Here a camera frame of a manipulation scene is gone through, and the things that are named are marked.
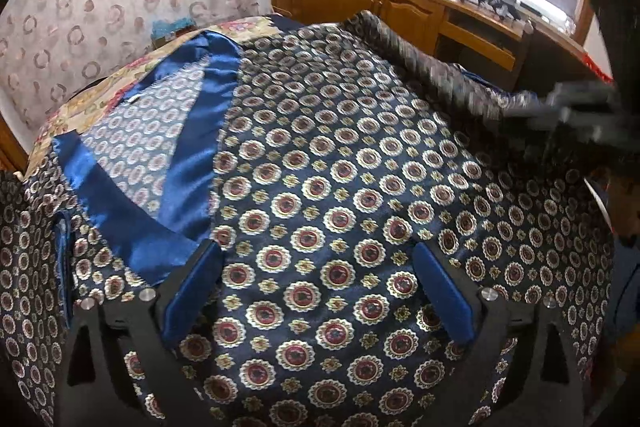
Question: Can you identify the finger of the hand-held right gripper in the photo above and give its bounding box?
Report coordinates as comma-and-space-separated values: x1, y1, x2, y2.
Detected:
500, 89, 563, 125

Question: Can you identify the black chair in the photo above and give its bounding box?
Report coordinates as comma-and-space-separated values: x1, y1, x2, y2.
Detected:
520, 19, 616, 94

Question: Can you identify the teal cloth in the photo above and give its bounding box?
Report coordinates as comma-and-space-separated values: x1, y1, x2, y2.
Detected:
150, 18, 198, 40

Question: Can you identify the pink floral blanket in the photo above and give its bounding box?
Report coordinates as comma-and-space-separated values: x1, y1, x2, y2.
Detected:
32, 18, 273, 158

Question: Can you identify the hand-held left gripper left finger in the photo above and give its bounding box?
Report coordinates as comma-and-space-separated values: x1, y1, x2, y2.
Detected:
60, 238, 226, 427

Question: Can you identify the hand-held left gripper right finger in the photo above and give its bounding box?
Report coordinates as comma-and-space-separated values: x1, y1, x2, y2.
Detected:
412, 241, 590, 427

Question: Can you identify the navy mattress cover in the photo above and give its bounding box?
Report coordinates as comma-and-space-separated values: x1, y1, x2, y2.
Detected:
260, 12, 306, 30

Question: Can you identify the wooden cabinet desk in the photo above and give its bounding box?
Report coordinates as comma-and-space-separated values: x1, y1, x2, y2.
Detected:
268, 0, 616, 82

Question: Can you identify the navy medallion print satin garment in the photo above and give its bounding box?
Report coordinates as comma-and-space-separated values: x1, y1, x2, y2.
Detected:
0, 9, 621, 427

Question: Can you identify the red plastic basket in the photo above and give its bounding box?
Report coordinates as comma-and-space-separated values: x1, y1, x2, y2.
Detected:
580, 52, 615, 84

